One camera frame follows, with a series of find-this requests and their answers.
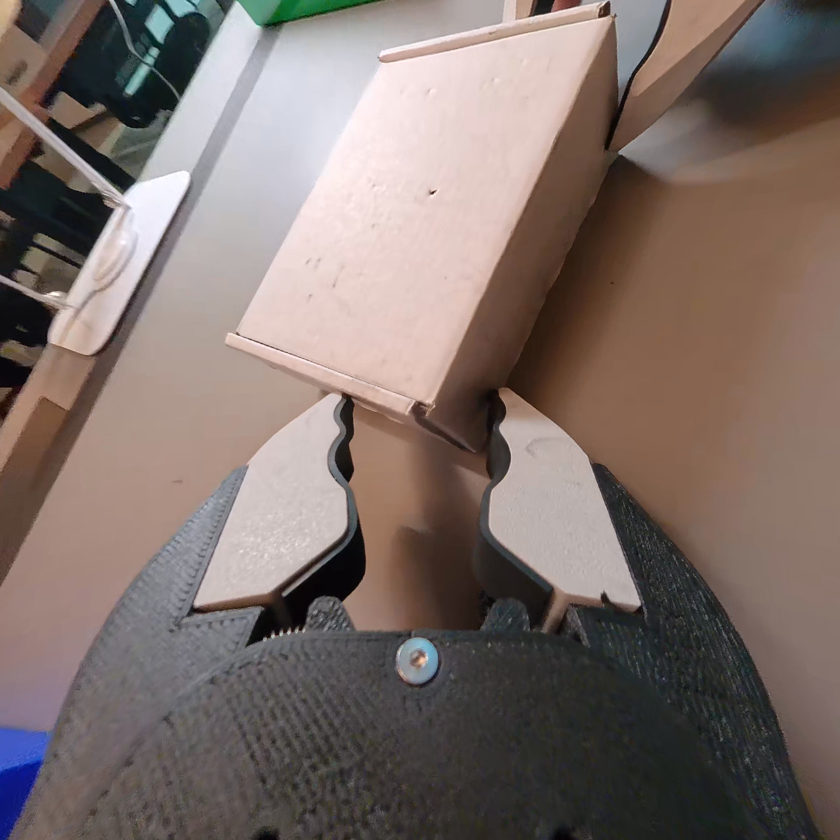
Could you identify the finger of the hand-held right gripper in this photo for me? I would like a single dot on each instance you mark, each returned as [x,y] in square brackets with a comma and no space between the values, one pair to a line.
[695,46]
[515,9]

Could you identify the blue plastic bin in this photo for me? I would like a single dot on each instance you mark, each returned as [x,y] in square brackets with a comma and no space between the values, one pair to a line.
[19,768]

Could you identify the green plastic bin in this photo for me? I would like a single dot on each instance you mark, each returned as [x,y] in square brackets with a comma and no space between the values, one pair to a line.
[295,10]

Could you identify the white cardboard mailer box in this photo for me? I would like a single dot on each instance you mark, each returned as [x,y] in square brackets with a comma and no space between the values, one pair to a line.
[426,229]

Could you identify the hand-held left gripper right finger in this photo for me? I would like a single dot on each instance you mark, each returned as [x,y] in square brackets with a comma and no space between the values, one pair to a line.
[558,525]

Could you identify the white lamp stand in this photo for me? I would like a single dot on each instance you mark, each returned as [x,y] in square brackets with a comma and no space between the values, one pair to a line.
[131,249]

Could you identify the grey desk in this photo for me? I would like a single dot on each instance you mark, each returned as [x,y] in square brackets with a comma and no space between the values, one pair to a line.
[689,394]

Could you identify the black office chair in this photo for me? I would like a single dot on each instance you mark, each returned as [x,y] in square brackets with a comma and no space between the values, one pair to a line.
[151,72]

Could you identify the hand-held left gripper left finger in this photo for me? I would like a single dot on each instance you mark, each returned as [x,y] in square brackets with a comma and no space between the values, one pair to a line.
[282,525]

